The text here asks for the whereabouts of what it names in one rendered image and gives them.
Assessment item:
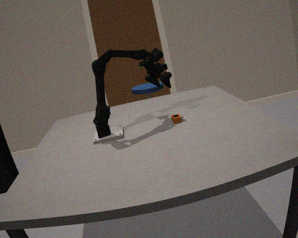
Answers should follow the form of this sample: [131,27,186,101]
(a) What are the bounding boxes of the orange block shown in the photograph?
[171,114,181,124]

